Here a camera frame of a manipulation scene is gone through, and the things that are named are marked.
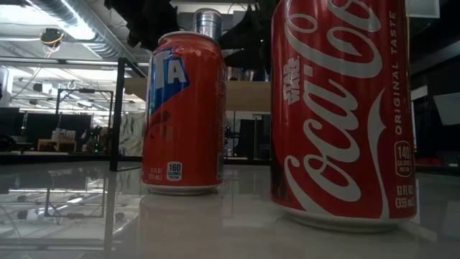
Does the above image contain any red Fanta strawberry can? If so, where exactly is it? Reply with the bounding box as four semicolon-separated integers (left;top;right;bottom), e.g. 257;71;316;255
141;30;228;196

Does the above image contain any red Coca-Cola Star Wars can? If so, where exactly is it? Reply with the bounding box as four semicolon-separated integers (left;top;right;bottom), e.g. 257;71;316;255
270;0;418;233

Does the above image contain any small wooden stand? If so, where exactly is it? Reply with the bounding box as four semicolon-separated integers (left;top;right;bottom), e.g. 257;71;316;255
37;138;76;152

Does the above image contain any black monitor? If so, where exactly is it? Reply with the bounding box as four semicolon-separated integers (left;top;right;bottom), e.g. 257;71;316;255
0;106;21;137

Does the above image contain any white hanging panel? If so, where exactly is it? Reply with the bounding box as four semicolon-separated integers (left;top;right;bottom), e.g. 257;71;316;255
405;0;441;19

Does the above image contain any grey panel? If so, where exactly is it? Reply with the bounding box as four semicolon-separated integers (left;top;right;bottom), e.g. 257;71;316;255
433;92;460;127

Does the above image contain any silver ventilation duct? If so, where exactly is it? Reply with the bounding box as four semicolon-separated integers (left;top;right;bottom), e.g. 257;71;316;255
21;0;125;61

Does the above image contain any distant black rig frame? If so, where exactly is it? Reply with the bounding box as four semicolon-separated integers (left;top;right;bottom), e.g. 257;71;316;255
55;88;115;117

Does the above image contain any ceiling cable reel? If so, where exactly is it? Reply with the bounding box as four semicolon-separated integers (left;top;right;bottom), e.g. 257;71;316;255
39;27;65;48

